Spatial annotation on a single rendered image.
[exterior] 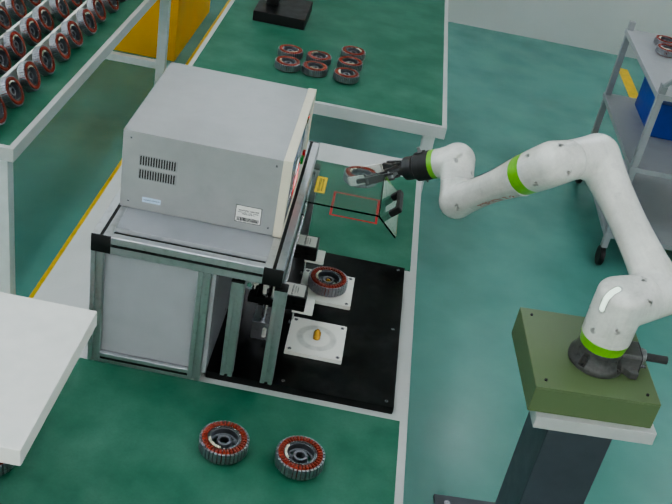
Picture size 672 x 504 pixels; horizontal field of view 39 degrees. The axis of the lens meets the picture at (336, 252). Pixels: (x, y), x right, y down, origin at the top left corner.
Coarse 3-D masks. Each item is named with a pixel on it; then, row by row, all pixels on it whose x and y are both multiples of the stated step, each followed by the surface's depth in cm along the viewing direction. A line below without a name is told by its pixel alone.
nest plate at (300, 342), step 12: (300, 324) 252; (312, 324) 253; (324, 324) 254; (288, 336) 247; (300, 336) 248; (312, 336) 248; (324, 336) 249; (336, 336) 250; (288, 348) 243; (300, 348) 243; (312, 348) 244; (324, 348) 245; (336, 348) 246; (324, 360) 242; (336, 360) 242
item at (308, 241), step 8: (304, 240) 261; (312, 240) 262; (296, 248) 259; (304, 248) 259; (312, 248) 259; (296, 256) 260; (304, 256) 260; (312, 256) 260; (320, 256) 263; (320, 264) 261
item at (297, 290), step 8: (272, 288) 243; (296, 288) 241; (304, 288) 242; (248, 296) 239; (256, 296) 239; (264, 296) 240; (288, 296) 238; (296, 296) 238; (304, 296) 239; (264, 304) 240; (288, 304) 239; (296, 304) 239; (304, 304) 239; (312, 304) 243; (264, 312) 242; (296, 312) 241; (304, 312) 241; (312, 312) 241
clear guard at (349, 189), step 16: (336, 176) 265; (352, 176) 266; (368, 176) 268; (384, 176) 270; (336, 192) 257; (352, 192) 258; (368, 192) 260; (384, 192) 263; (336, 208) 251; (352, 208) 251; (368, 208) 253; (384, 208) 257; (384, 224) 252
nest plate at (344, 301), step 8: (304, 272) 273; (304, 280) 269; (352, 280) 274; (352, 288) 270; (312, 296) 264; (320, 296) 264; (344, 296) 266; (320, 304) 263; (328, 304) 263; (336, 304) 262; (344, 304) 263
